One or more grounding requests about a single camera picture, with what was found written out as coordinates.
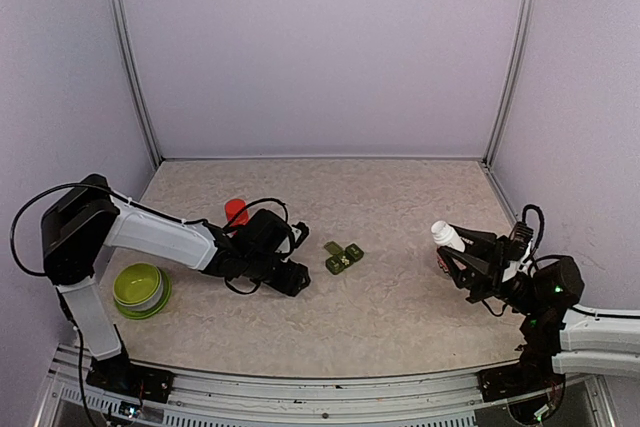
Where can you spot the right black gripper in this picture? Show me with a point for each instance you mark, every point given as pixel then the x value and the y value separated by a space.
pixel 484 280

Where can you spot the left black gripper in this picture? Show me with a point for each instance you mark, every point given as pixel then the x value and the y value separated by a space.
pixel 290 284

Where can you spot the small clear white-capped bottle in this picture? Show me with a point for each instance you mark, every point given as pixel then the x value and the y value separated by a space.
pixel 444 234

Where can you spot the green weekly pill organizer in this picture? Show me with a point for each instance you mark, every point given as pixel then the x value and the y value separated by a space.
pixel 333 263

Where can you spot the red pill bottle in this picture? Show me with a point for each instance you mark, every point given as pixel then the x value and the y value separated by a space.
pixel 236 212

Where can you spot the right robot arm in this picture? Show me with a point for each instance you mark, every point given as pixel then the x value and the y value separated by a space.
pixel 561 335

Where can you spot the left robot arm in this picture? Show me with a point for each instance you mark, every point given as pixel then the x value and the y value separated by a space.
pixel 91 216

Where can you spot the red patterned oval tin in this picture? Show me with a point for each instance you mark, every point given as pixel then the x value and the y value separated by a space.
pixel 443 262

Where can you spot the green plate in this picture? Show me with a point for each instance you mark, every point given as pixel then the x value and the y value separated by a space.
pixel 150 307

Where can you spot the green bowl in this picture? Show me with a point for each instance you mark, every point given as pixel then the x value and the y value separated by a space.
pixel 136 283

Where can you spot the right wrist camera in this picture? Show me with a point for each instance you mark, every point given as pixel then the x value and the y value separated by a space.
pixel 517 249

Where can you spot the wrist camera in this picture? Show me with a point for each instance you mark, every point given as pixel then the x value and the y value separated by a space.
pixel 517 249
pixel 299 233

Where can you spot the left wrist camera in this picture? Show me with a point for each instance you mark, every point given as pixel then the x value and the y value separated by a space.
pixel 299 233

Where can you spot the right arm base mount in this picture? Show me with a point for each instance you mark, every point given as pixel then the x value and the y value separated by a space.
pixel 516 379

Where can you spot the front aluminium rail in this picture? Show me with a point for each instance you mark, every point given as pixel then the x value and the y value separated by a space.
pixel 200 398

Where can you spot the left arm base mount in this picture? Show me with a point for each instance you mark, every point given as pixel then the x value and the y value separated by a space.
pixel 133 380

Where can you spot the right aluminium frame post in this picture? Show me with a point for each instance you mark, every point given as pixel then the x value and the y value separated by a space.
pixel 509 87

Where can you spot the aluminium frame post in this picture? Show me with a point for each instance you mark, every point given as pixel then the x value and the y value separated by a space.
pixel 134 83
pixel 509 87

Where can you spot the left aluminium frame post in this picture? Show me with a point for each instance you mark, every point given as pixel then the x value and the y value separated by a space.
pixel 134 83

